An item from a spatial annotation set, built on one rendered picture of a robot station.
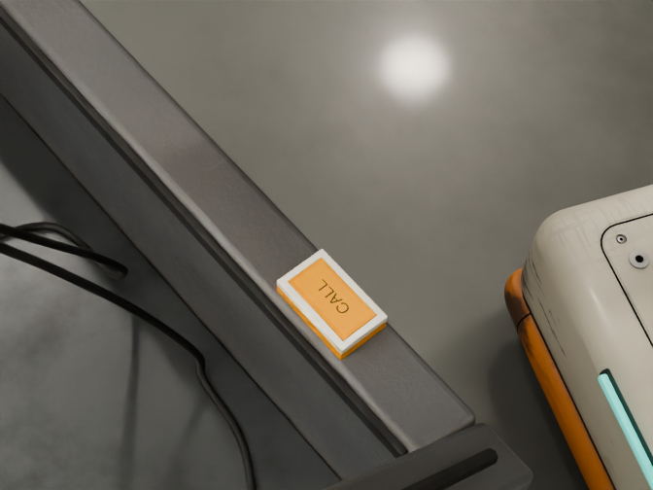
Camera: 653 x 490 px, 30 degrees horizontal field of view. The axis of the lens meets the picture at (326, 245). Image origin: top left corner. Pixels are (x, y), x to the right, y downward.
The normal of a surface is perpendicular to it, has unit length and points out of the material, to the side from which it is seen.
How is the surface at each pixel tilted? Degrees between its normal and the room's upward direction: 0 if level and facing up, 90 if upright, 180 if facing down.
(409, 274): 0
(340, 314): 0
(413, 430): 0
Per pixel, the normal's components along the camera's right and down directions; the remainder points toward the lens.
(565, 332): -0.94, 0.25
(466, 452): 0.55, -0.74
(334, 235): 0.05, -0.51
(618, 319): -0.22, -0.41
